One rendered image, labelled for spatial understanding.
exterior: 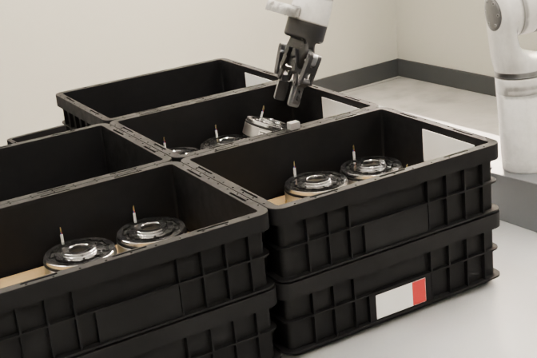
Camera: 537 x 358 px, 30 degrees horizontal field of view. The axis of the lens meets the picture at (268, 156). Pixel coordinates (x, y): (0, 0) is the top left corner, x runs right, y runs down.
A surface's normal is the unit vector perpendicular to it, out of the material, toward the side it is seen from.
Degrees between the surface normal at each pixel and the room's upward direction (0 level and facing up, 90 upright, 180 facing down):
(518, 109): 91
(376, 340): 0
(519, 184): 90
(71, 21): 90
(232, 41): 90
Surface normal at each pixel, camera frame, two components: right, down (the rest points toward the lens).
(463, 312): -0.09, -0.95
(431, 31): -0.82, 0.25
